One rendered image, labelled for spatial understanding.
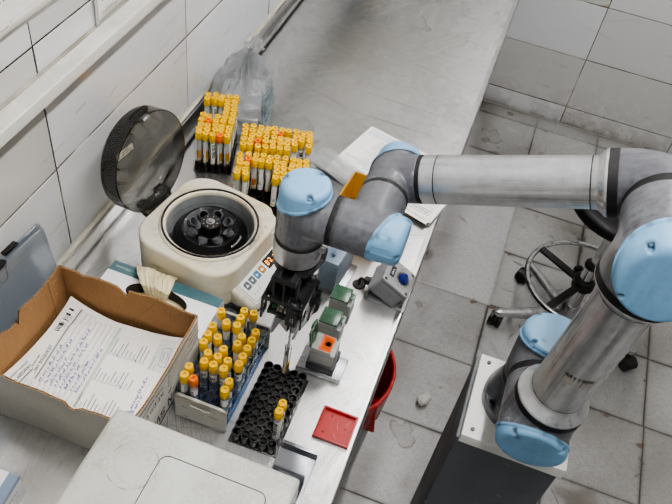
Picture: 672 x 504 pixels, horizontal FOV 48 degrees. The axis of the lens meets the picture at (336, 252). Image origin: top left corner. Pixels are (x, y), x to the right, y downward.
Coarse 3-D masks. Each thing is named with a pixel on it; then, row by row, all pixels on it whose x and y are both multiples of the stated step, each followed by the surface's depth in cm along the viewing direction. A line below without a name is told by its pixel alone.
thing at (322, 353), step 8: (320, 336) 142; (328, 336) 143; (312, 344) 141; (320, 344) 141; (328, 344) 142; (336, 344) 142; (312, 352) 141; (320, 352) 140; (328, 352) 140; (336, 352) 142; (312, 360) 143; (320, 360) 142; (328, 360) 141
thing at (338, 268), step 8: (328, 248) 155; (328, 256) 153; (336, 256) 154; (344, 256) 154; (352, 256) 163; (328, 264) 153; (336, 264) 152; (344, 264) 158; (352, 264) 165; (320, 272) 156; (328, 272) 155; (336, 272) 154; (344, 272) 161; (352, 272) 163; (320, 280) 157; (328, 280) 156; (336, 280) 156; (344, 280) 162; (320, 288) 159; (328, 288) 158
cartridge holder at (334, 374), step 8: (304, 352) 147; (304, 360) 146; (336, 360) 144; (344, 360) 147; (296, 368) 145; (304, 368) 145; (312, 368) 144; (320, 368) 143; (328, 368) 142; (336, 368) 145; (344, 368) 146; (320, 376) 145; (328, 376) 144; (336, 376) 144
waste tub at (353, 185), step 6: (354, 174) 172; (360, 174) 172; (348, 180) 170; (354, 180) 174; (360, 180) 174; (348, 186) 171; (354, 186) 176; (360, 186) 175; (342, 192) 167; (348, 192) 174; (354, 192) 177; (354, 198) 178
